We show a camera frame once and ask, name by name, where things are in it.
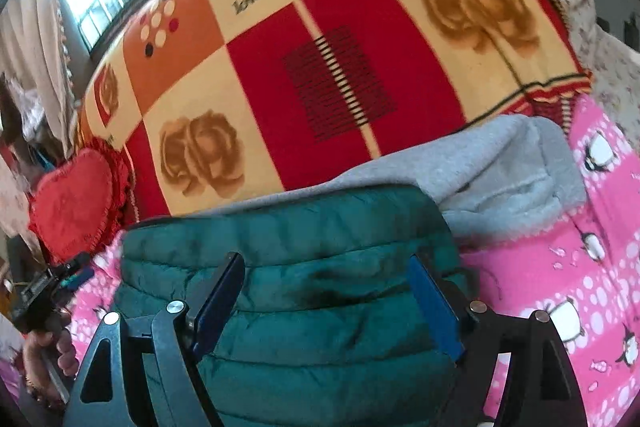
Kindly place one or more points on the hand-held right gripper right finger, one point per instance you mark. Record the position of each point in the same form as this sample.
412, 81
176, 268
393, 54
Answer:
435, 307

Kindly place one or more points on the green puffer jacket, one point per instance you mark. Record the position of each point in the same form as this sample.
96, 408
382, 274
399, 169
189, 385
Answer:
325, 257

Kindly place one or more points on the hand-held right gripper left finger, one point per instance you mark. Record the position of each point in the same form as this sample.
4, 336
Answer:
220, 302

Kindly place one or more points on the grey hoodie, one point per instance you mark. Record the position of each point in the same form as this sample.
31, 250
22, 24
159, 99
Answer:
500, 167

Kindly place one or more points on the clothes pile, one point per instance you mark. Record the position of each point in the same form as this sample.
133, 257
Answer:
25, 122

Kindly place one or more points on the person's left forearm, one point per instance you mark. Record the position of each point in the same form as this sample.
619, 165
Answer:
37, 394

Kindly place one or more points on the red heart-shaped frilled pillow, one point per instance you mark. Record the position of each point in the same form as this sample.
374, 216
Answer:
70, 202

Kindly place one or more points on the pink penguin print blanket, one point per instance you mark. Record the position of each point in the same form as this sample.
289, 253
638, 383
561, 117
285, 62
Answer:
550, 257

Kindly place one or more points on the person's left hand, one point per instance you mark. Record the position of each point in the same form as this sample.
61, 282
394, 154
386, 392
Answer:
62, 347

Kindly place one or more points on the white floral bedsheet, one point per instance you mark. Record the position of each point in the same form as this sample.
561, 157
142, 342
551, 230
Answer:
600, 72

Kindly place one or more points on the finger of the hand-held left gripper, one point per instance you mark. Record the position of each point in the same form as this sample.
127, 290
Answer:
75, 263
80, 280

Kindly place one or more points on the checked rose print blanket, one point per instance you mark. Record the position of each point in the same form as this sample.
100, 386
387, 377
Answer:
280, 72

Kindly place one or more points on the pale curtain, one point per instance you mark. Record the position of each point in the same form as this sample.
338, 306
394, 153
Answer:
35, 47

